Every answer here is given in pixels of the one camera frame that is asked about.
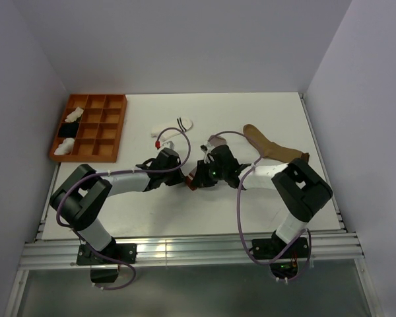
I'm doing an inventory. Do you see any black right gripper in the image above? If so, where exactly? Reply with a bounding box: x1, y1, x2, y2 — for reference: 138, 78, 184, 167
190, 159, 228, 188

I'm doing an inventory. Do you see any grey sock with red cuff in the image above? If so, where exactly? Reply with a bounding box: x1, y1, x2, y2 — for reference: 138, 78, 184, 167
185, 136, 227, 191

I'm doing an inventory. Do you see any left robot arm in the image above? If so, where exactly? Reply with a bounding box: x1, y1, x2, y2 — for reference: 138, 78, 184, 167
49, 147, 184, 264

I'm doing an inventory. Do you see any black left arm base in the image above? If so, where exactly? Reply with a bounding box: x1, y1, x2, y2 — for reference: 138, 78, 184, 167
76, 243, 137, 290

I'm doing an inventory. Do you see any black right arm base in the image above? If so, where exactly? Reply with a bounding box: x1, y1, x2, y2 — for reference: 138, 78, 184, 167
248, 234, 312, 283

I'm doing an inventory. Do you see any white sock with black stripes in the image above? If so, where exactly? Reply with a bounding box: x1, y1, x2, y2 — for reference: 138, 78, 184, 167
150, 117, 193, 140

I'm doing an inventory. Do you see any tan brown long sock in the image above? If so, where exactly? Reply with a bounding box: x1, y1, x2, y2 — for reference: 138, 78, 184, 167
242, 124, 310, 163

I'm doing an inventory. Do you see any orange wooden compartment tray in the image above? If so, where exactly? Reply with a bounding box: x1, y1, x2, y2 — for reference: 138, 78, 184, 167
49, 94, 127, 162

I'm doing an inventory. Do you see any white rolled sock in tray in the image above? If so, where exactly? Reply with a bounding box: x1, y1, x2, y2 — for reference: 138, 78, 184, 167
53, 138, 75, 156

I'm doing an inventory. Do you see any cream rolled sock in tray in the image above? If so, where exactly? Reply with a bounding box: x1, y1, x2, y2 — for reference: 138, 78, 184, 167
64, 107, 84, 123

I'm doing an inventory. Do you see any black rolled sock in tray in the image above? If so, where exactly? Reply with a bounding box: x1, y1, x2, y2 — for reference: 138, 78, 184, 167
57, 122, 79, 139

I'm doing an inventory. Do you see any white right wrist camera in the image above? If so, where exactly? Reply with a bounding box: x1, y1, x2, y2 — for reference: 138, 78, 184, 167
200, 142, 214, 163

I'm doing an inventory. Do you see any aluminium frame rail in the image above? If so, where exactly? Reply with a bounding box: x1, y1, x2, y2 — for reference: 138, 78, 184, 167
18, 232, 364, 270

